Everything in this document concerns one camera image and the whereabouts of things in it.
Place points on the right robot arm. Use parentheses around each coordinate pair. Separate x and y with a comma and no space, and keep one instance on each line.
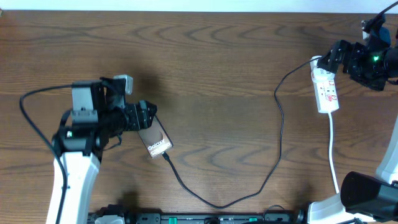
(361,198)

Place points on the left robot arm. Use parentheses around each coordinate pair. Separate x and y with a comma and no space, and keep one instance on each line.
(100,112)

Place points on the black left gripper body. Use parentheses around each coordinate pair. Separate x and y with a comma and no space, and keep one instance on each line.
(132,112)

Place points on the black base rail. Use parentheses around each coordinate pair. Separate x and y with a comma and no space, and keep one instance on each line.
(156,218)

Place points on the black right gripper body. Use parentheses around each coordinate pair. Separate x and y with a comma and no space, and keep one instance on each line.
(367,67)

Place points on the white USB charger adapter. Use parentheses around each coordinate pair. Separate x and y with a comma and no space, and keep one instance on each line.
(318,74)

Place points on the white power strip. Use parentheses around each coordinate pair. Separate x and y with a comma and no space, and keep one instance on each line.
(326,96)

